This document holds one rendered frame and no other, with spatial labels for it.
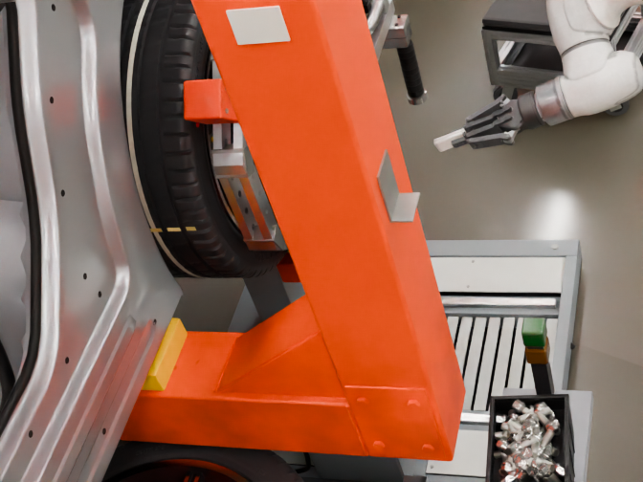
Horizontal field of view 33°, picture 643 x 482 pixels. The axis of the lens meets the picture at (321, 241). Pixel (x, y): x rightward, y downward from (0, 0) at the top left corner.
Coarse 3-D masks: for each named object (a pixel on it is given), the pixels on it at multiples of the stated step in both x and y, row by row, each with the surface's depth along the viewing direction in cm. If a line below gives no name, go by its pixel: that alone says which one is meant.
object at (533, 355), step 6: (546, 336) 199; (546, 342) 198; (546, 348) 198; (528, 354) 198; (534, 354) 198; (540, 354) 198; (546, 354) 198; (528, 360) 200; (534, 360) 199; (540, 360) 199; (546, 360) 199
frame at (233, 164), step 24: (216, 72) 201; (216, 144) 201; (240, 144) 200; (216, 168) 202; (240, 168) 200; (240, 192) 209; (264, 192) 209; (240, 216) 210; (264, 216) 209; (264, 240) 213
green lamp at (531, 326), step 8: (528, 320) 196; (536, 320) 196; (544, 320) 196; (528, 328) 195; (536, 328) 195; (544, 328) 195; (528, 336) 195; (536, 336) 194; (544, 336) 195; (528, 344) 196; (536, 344) 196; (544, 344) 196
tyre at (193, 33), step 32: (128, 0) 209; (160, 0) 206; (128, 32) 205; (160, 32) 202; (192, 32) 200; (160, 64) 200; (192, 64) 199; (160, 96) 199; (160, 128) 200; (192, 128) 199; (160, 160) 201; (192, 160) 200; (160, 192) 203; (192, 192) 202; (160, 224) 208; (192, 224) 206; (224, 224) 211; (192, 256) 214; (224, 256) 213; (256, 256) 226
